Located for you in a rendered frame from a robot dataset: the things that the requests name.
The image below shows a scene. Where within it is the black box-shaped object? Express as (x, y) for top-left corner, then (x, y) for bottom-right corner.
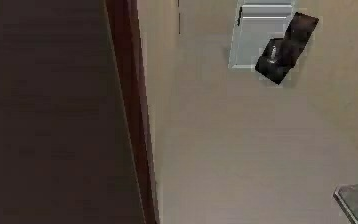
(254, 11), (320, 86)

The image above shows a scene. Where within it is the dark brown room door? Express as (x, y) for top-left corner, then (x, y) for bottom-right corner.
(0, 0), (161, 224)

